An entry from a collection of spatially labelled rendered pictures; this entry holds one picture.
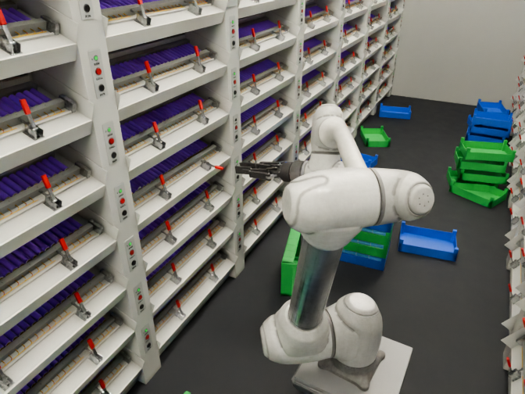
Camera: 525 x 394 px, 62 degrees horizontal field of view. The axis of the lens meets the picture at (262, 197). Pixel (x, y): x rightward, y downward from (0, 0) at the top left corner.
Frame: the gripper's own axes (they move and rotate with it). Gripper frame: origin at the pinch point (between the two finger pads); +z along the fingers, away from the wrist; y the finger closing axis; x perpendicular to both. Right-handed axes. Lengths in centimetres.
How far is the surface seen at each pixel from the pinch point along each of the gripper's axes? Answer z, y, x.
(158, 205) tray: 17.2, -32.3, -1.8
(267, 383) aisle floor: -16, -32, -76
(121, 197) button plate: 14, -50, 10
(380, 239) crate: -38, 55, -60
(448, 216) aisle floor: -62, 127, -83
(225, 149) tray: 18.6, 15.4, 0.8
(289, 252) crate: -2, 23, -54
